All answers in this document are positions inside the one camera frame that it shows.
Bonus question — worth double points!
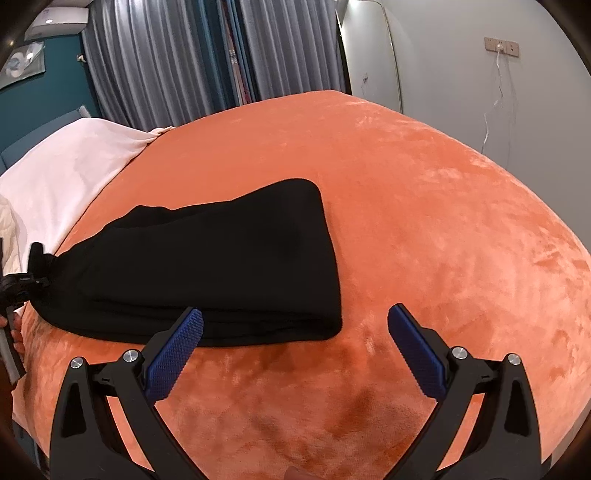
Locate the black pants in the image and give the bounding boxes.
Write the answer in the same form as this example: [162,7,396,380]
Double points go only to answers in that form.
[29,179,342,347]

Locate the person's left hand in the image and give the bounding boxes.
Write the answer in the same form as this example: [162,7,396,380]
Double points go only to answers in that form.
[0,312,25,358]

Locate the grey blue curtain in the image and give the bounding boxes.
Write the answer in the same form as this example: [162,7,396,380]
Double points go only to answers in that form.
[82,1,348,130]

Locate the beige wall socket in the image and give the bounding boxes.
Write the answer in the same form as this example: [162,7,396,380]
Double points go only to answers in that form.
[484,37,520,58]

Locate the white door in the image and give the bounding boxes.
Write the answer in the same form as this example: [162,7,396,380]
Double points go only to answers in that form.
[338,1,404,113]

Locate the white air conditioner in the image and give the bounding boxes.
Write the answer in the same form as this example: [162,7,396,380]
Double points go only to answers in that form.
[24,7,89,41]

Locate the white charging cable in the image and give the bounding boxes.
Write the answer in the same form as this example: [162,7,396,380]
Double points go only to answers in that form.
[479,43,506,156]

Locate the orange plush bed cover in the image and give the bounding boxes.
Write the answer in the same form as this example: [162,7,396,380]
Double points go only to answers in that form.
[11,89,591,480]

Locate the wall picture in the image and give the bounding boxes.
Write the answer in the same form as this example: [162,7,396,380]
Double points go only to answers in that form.
[0,41,46,89]

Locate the white bed sheet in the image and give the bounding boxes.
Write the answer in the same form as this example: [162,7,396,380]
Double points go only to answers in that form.
[1,118,169,271]

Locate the cream crumpled blanket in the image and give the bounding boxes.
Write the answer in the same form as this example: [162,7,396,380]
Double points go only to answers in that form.
[0,197,22,274]

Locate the blue headboard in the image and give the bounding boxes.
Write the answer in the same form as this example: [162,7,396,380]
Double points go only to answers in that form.
[1,105,91,174]

